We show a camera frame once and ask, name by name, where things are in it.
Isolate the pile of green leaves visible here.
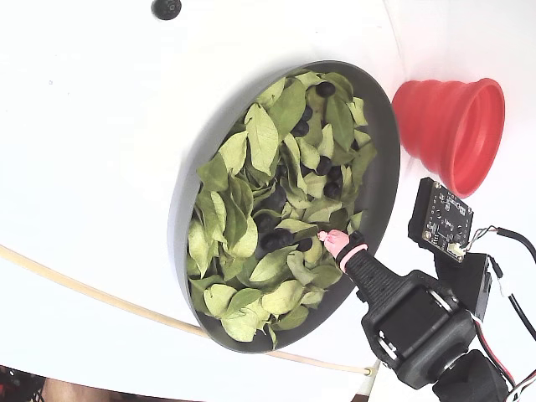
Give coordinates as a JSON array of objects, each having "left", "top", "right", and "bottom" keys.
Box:
[{"left": 186, "top": 69, "right": 379, "bottom": 349}]

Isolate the thin wooden dowel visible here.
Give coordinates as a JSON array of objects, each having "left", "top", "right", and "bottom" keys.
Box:
[{"left": 0, "top": 244, "right": 374, "bottom": 377}]

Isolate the pink tipped gripper finger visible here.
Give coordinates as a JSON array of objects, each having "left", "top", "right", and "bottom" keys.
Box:
[{"left": 317, "top": 228, "right": 415, "bottom": 310}]

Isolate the camera circuit board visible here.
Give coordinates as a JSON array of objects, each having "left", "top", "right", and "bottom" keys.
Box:
[{"left": 408, "top": 176, "right": 475, "bottom": 264}]

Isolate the thick black cable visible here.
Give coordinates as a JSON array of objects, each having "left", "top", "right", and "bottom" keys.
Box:
[
  {"left": 493, "top": 227, "right": 536, "bottom": 263},
  {"left": 507, "top": 292, "right": 536, "bottom": 343}
]

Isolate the small dark berry left view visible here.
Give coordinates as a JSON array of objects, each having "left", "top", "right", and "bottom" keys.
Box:
[{"left": 151, "top": 0, "right": 183, "bottom": 21}]

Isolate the black mesh item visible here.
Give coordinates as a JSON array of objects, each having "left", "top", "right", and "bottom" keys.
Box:
[{"left": 0, "top": 363, "right": 47, "bottom": 402}]

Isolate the red collapsible silicone cup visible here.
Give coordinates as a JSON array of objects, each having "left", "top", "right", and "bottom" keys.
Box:
[{"left": 392, "top": 77, "right": 507, "bottom": 200}]

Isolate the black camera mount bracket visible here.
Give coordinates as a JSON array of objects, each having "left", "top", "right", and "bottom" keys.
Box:
[{"left": 433, "top": 250, "right": 493, "bottom": 323}]

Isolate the dark grey round bowl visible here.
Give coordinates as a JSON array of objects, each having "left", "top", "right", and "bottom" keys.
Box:
[{"left": 166, "top": 59, "right": 402, "bottom": 354}]

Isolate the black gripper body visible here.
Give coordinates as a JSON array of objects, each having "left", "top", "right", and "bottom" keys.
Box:
[{"left": 360, "top": 270, "right": 478, "bottom": 389}]

